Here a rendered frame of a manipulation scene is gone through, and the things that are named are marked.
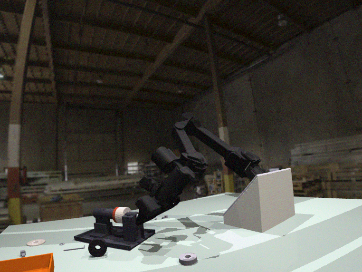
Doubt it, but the orange rectangular tray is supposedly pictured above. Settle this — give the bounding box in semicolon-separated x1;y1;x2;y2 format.
0;253;54;272

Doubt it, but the black rubber ring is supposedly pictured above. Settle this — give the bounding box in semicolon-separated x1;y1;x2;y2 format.
88;238;107;257

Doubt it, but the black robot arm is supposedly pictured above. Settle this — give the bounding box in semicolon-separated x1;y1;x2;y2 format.
139;112;265;197

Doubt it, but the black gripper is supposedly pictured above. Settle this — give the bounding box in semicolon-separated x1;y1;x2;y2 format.
135;178;183;226

